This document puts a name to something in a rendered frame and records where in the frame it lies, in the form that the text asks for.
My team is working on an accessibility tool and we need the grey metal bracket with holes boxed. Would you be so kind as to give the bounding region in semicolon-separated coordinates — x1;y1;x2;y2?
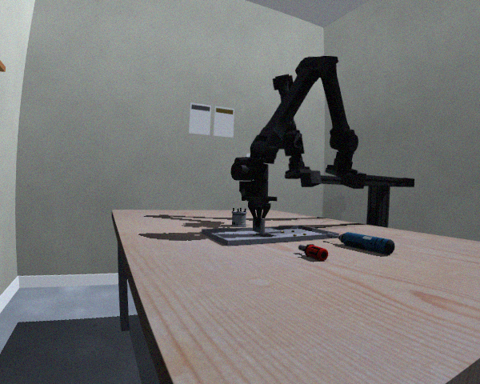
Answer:
253;217;281;234

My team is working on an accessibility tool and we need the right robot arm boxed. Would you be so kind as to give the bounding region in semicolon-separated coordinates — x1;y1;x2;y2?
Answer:
273;74;310;174

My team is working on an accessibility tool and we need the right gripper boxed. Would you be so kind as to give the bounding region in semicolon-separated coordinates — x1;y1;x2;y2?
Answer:
279;133;302;150

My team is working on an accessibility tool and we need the blue screwdriver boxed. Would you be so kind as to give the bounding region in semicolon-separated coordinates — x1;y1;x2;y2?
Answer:
327;232;395;254

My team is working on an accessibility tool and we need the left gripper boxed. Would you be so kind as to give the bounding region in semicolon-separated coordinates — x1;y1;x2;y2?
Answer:
242;180;277;227

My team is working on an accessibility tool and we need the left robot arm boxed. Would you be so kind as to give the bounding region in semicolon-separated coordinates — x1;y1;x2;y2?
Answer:
231;56;358;183

